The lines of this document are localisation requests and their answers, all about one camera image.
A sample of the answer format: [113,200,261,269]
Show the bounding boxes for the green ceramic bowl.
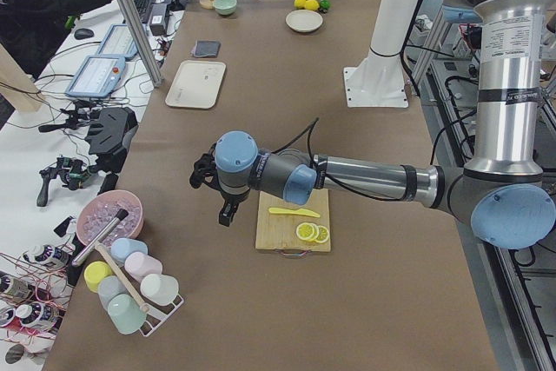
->
[213,0,237,17]

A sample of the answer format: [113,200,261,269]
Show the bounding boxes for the blue teach pendant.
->
[65,55,126,99]
[96,23,138,60]

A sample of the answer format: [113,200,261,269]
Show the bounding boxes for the steel ice scoop handle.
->
[71,209,129,268]

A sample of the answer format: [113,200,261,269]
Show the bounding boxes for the black computer mouse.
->
[74,28,95,40]

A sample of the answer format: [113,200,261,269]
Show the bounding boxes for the aluminium frame post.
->
[117,0,162,88]

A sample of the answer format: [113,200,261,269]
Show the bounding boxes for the blue cup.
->
[110,238,149,265]

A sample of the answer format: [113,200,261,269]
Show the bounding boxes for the mint green cup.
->
[107,294,147,335]

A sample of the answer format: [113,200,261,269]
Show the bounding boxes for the bamboo cutting board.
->
[255,189,332,254]

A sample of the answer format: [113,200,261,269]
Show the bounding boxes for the yellow cup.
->
[83,261,114,293]

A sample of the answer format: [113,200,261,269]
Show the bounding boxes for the yellow plastic knife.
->
[268,207,321,218]

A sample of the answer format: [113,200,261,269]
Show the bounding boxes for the black keyboard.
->
[133,0,156,23]

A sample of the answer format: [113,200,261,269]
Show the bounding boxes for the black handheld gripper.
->
[36,156,92,207]

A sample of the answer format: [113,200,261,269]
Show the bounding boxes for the white cup rack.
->
[139,294,186,337]

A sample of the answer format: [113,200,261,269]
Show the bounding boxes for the pink cup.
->
[124,251,162,282]

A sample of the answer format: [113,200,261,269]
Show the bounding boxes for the pink bowl of ice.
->
[76,190,143,247]

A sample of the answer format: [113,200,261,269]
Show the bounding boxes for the person in black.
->
[1,0,114,77]

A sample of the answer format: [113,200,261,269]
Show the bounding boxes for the white cup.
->
[140,274,179,306]

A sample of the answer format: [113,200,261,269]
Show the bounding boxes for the grey folded cloth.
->
[191,40,221,58]

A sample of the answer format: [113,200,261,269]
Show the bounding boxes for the lemon slice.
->
[313,225,330,244]
[295,222,319,242]

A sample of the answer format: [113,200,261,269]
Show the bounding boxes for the cream round plate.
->
[285,10,323,33]

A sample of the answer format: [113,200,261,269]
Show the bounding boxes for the green lime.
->
[319,0,331,13]

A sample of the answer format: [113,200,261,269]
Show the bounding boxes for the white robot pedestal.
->
[344,0,419,108]

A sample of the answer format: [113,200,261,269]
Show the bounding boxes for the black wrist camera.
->
[189,152,219,190]

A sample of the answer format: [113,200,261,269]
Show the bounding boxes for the cream rabbit tray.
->
[165,60,226,109]

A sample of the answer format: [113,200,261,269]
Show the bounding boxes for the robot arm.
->
[210,0,555,249]

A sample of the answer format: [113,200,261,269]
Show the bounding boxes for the yellow lemon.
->
[294,0,307,10]
[303,0,320,11]

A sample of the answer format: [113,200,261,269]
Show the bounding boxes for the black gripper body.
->
[217,170,250,209]

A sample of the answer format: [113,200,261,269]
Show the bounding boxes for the grey cup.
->
[97,275,128,310]

